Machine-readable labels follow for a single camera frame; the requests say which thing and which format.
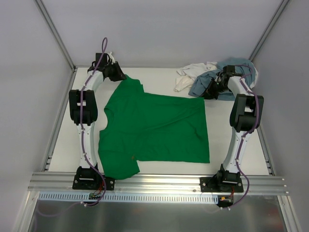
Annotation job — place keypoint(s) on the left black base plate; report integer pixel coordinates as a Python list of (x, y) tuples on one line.
[(92, 182)]

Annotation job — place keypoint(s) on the blue-grey t-shirt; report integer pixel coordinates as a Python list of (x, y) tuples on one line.
[(205, 82)]

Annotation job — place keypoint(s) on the white slotted cable duct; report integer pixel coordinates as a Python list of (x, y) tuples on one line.
[(130, 197)]

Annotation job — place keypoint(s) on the right aluminium frame post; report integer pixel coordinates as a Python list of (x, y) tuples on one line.
[(270, 26)]

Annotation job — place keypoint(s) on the green t-shirt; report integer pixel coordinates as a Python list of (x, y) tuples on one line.
[(143, 126)]

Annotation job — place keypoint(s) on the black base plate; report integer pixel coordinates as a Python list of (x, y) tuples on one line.
[(209, 184), (92, 182)]

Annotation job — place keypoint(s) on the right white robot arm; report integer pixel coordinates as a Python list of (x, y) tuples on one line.
[(244, 120)]

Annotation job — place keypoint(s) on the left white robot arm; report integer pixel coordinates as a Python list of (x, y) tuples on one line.
[(84, 110)]

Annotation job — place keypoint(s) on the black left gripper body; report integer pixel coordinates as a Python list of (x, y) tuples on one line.
[(116, 73)]

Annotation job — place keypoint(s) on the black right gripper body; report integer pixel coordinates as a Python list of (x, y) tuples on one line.
[(212, 88)]

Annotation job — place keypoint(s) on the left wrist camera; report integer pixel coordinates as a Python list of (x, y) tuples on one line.
[(111, 58)]

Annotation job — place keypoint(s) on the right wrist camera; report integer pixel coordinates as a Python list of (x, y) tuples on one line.
[(229, 70)]

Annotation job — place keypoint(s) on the white t-shirt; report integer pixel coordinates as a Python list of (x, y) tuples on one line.
[(189, 73)]

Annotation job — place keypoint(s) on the aluminium frame post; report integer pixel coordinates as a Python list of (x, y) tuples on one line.
[(47, 18), (270, 26)]

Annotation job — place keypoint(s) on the left aluminium frame post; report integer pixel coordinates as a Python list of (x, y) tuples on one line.
[(47, 18)]

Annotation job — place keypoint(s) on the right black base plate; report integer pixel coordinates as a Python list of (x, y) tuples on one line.
[(209, 184)]

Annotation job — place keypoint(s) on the aluminium mounting rail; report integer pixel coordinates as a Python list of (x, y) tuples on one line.
[(158, 183)]

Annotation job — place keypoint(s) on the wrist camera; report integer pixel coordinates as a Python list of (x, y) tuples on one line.
[(229, 70), (111, 58)]

